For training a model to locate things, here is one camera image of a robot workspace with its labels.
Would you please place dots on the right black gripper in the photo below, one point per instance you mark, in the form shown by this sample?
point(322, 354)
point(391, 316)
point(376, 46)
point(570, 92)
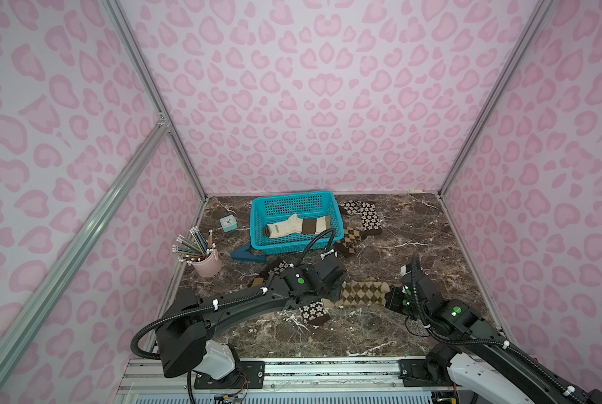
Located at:
point(399, 296)

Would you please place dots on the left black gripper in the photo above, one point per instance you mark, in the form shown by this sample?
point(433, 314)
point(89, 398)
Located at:
point(332, 270)

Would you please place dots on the daisy sock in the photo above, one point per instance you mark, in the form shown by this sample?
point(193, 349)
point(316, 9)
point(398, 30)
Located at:
point(370, 223)
point(314, 314)

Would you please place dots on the tan argyle sock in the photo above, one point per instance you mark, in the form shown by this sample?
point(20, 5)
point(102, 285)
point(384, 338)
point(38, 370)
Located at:
point(360, 293)

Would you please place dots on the dark brown argyle sock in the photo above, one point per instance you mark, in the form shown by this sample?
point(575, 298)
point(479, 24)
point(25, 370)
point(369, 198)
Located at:
point(346, 247)
point(259, 279)

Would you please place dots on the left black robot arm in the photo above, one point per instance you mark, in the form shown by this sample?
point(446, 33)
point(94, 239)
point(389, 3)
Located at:
point(183, 339)

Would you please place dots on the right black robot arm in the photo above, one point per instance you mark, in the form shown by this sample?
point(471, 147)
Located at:
point(472, 352)

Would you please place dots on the small teal clock cube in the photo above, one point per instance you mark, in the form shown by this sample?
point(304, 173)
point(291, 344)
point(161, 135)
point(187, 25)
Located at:
point(229, 223)

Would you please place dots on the bundle of pencils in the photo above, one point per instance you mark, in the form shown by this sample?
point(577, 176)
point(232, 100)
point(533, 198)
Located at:
point(194, 247)

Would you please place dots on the aluminium front rail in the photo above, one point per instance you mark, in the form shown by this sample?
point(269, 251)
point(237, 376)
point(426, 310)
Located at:
point(414, 379)

